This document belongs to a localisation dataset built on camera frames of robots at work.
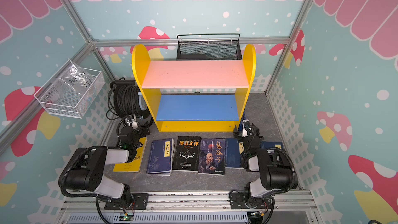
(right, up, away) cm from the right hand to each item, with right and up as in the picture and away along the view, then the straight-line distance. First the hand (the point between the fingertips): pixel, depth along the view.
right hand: (245, 124), depth 90 cm
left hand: (-63, -1, +3) cm, 63 cm away
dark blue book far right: (+16, -13, +4) cm, 21 cm away
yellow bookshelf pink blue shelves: (-29, +18, +19) cm, 39 cm away
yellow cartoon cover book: (-62, -22, -6) cm, 66 cm away
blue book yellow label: (-7, -15, -1) cm, 16 cm away
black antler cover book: (-34, -17, -1) cm, 38 cm away
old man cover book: (-19, -18, -3) cm, 27 cm away
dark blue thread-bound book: (-48, -18, -5) cm, 52 cm away
